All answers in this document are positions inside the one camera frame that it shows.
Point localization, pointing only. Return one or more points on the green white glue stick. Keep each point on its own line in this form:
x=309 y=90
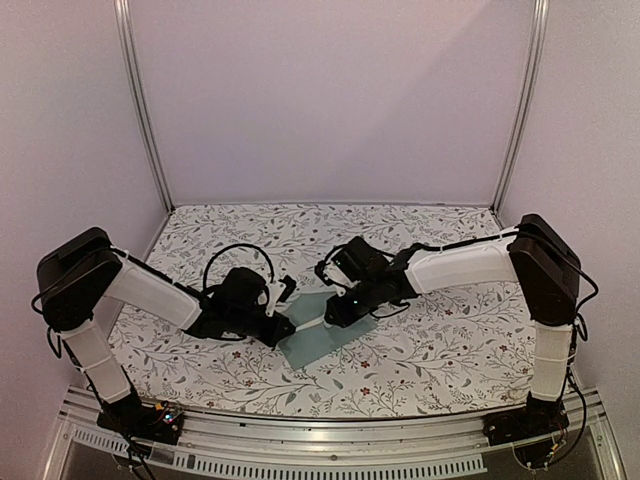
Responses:
x=311 y=324

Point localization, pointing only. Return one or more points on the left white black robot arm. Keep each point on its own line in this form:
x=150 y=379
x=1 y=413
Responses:
x=75 y=277

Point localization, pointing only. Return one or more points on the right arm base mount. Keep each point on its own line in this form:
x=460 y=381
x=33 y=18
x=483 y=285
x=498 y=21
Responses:
x=524 y=423

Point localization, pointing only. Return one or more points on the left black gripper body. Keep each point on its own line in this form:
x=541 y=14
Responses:
x=240 y=321

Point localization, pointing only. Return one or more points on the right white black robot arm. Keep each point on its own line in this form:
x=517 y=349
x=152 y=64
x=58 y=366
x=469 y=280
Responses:
x=530 y=254

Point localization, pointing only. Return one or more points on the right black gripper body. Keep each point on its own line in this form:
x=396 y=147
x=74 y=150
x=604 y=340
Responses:
x=367 y=302

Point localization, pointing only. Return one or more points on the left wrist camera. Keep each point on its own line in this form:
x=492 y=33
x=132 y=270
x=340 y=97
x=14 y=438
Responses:
x=279 y=291

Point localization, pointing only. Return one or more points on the right aluminium frame post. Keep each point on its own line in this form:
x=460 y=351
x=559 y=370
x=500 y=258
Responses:
x=532 y=64

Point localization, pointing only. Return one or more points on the left aluminium frame post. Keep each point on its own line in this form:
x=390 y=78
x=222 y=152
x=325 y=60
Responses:
x=133 y=73

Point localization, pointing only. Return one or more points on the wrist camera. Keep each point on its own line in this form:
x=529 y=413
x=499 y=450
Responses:
x=333 y=277
x=279 y=291

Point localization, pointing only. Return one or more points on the aluminium frame post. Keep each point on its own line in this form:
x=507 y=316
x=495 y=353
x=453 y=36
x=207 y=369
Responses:
x=532 y=64
x=133 y=73

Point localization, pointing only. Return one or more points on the floral patterned table mat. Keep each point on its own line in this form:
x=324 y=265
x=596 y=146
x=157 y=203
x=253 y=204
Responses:
x=454 y=350

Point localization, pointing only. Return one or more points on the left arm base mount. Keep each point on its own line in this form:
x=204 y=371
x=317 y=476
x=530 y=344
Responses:
x=131 y=419

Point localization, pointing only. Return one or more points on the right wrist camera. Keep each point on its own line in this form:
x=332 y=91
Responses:
x=333 y=277

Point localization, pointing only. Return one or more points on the teal blue envelope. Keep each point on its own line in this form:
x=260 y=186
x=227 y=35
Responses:
x=303 y=348

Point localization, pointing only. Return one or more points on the front aluminium rail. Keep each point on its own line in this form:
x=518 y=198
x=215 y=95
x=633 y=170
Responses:
x=233 y=445

